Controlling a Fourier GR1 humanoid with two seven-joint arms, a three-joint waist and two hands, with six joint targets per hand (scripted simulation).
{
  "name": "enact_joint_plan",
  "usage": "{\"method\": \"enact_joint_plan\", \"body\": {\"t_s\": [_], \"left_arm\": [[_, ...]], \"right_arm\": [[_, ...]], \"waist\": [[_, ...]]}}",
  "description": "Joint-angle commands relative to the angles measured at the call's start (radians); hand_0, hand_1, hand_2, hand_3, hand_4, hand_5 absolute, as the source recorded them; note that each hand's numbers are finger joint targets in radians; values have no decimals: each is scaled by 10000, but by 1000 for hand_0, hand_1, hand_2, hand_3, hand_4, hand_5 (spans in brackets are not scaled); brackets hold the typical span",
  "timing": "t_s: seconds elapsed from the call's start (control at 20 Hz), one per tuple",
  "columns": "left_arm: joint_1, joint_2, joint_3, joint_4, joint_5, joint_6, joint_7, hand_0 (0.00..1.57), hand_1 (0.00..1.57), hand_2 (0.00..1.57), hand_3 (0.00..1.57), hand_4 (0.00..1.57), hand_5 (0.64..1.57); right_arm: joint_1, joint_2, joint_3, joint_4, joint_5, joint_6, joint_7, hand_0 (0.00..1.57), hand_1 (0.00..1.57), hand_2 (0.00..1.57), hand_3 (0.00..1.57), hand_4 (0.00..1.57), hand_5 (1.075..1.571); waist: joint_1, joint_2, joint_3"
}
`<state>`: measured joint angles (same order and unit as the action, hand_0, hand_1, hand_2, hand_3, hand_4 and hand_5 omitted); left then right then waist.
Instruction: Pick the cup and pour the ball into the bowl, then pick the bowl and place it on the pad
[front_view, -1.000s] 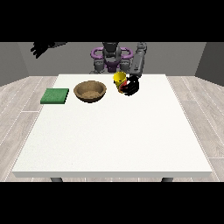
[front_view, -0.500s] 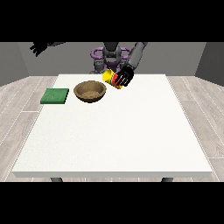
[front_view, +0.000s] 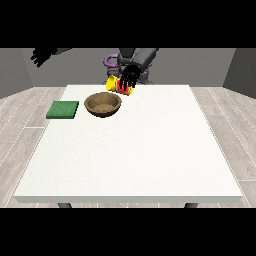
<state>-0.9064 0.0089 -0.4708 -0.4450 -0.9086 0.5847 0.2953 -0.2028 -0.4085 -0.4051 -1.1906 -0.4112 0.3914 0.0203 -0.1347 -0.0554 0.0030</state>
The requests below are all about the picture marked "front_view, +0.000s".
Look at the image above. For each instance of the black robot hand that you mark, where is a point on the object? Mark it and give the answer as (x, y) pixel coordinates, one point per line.
(130, 76)
(42, 55)

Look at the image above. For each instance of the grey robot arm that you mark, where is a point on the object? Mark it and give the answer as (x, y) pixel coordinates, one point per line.
(144, 57)
(62, 50)

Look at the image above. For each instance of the brown wooden bowl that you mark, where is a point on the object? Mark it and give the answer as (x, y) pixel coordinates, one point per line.
(102, 104)

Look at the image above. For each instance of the green square pad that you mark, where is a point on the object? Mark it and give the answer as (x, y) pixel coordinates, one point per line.
(62, 109)

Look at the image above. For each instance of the grey robot trunk purple rings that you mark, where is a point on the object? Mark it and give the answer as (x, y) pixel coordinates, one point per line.
(113, 63)

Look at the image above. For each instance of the dark table leg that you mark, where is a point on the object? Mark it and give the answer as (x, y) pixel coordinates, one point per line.
(190, 205)
(64, 205)

